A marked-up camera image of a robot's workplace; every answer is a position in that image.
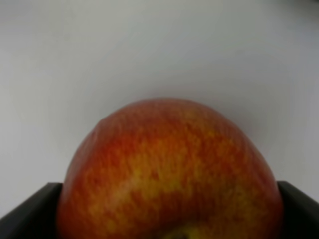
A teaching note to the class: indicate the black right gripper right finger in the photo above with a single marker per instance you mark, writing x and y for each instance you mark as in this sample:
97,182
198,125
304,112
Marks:
301,213

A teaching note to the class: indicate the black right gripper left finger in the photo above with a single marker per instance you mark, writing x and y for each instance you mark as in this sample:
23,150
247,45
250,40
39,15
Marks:
35,217

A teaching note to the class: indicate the red apple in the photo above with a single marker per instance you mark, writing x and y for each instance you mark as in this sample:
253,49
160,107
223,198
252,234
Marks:
168,169

